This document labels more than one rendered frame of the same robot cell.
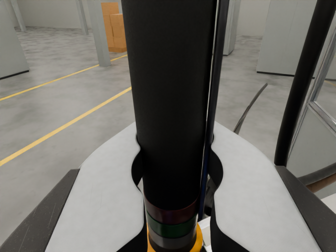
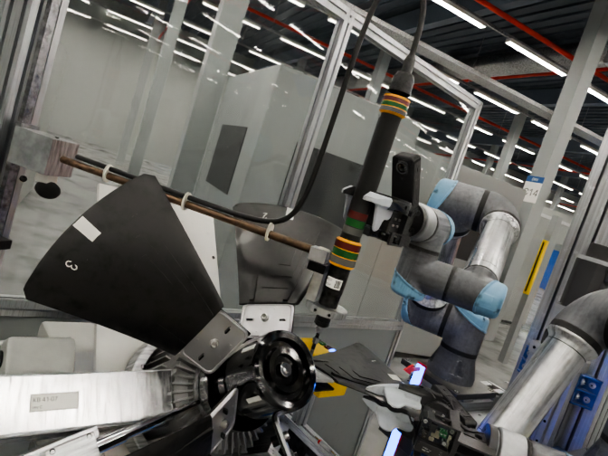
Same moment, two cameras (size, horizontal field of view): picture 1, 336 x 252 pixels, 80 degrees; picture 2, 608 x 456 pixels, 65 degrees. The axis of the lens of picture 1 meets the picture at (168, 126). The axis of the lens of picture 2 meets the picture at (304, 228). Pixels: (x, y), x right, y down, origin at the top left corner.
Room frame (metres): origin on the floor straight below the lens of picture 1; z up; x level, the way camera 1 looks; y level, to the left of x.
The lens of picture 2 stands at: (0.74, 0.41, 1.50)
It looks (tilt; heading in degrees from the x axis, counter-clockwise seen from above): 6 degrees down; 218
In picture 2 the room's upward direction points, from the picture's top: 18 degrees clockwise
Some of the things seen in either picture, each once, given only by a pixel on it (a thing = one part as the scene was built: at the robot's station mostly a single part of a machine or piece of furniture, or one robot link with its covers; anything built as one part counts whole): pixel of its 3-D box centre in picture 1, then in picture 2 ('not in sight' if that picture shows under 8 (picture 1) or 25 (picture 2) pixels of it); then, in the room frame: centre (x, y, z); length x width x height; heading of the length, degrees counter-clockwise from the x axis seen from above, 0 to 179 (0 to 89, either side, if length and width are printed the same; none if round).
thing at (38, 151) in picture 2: not in sight; (41, 151); (0.34, -0.57, 1.39); 0.10 x 0.07 x 0.08; 114
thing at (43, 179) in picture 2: not in sight; (48, 185); (0.33, -0.54, 1.33); 0.05 x 0.04 x 0.05; 114
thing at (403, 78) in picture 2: not in sight; (365, 194); (0.08, 0.00, 1.50); 0.04 x 0.04 x 0.46
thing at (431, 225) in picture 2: not in sight; (413, 221); (-0.12, 0.00, 1.48); 0.08 x 0.05 x 0.08; 89
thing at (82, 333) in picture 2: not in sight; (63, 356); (0.16, -0.61, 0.92); 0.17 x 0.16 x 0.11; 79
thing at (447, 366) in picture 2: not in sight; (454, 360); (-0.79, -0.03, 1.09); 0.15 x 0.15 x 0.10
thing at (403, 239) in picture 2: not in sight; (393, 219); (-0.04, 0.00, 1.47); 0.12 x 0.08 x 0.09; 179
